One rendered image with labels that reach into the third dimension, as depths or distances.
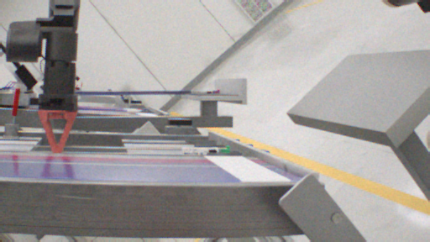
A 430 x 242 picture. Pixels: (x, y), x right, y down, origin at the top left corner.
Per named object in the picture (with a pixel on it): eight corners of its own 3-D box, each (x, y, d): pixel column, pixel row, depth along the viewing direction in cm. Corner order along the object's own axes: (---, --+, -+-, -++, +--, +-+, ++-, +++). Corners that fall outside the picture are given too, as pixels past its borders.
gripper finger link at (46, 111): (37, 154, 98) (38, 97, 98) (40, 149, 105) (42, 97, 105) (76, 155, 99) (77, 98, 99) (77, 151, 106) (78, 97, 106)
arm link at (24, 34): (76, -11, 102) (72, 21, 109) (13, -12, 99) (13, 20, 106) (71, 42, 96) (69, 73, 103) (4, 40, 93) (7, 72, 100)
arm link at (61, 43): (79, 25, 99) (78, 28, 104) (39, 24, 97) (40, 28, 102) (76, 67, 99) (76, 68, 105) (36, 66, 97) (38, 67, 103)
